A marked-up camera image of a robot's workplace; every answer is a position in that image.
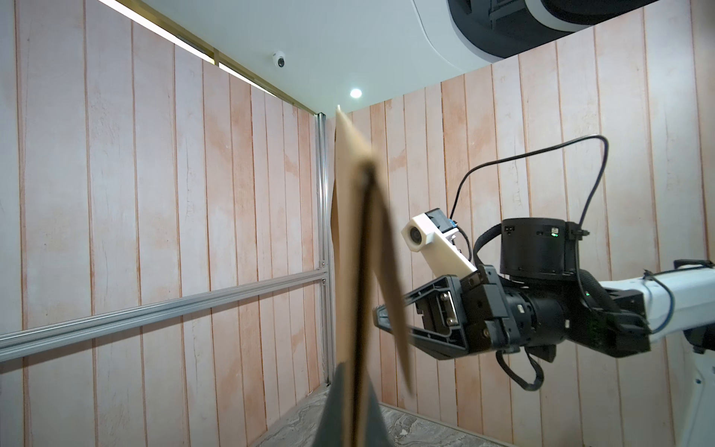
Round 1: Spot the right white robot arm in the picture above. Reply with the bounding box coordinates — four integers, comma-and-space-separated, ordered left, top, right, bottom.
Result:
402, 209, 714, 446

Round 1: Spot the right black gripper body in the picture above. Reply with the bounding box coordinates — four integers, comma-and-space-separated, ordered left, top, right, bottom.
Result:
428, 266, 536, 354

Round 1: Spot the brown file bag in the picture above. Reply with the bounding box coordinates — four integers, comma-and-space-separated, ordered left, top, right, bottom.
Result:
331, 110, 411, 446

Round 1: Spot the horizontal aluminium wall rail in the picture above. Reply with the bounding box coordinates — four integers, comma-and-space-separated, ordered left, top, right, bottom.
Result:
1, 268, 327, 362

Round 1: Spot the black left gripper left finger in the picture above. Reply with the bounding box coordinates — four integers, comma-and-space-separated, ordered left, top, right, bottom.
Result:
312, 362, 346, 447

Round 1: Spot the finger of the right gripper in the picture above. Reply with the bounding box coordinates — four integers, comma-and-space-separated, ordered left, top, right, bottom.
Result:
403, 275, 461, 330
407, 323, 469, 361

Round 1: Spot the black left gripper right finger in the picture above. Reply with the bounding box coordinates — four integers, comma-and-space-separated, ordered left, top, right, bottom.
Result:
365, 381, 393, 447

